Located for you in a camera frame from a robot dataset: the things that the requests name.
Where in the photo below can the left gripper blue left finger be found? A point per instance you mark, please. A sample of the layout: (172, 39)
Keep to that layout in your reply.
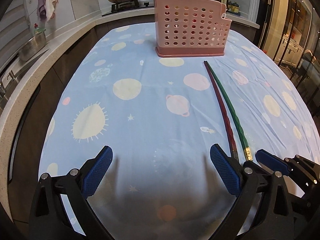
(94, 170)

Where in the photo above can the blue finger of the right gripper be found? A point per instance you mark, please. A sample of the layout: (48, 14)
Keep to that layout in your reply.
(272, 162)

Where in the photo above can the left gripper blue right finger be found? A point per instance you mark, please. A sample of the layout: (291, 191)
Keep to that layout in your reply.
(226, 168)

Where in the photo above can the green chopstick middle group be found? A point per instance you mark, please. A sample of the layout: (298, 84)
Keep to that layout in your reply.
(244, 143)

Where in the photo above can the maroon chopstick middle group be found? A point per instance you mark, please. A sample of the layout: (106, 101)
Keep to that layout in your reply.
(229, 131)

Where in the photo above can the blue planet-print tablecloth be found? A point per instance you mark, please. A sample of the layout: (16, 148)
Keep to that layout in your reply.
(160, 116)

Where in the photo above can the steel pot on counter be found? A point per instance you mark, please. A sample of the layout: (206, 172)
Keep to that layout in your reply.
(32, 47)

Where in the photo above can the pink perforated utensil holder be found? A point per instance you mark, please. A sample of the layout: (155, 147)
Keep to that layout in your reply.
(191, 28)

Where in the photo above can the small condiment jars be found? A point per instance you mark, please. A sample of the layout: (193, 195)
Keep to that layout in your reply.
(233, 8)

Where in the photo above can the purple hanging cloth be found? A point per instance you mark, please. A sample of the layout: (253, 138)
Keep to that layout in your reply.
(41, 10)

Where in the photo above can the black gas stove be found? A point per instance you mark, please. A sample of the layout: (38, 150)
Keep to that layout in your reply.
(126, 6)

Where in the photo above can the white hanging towel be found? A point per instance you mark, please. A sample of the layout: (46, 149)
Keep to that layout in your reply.
(50, 6)

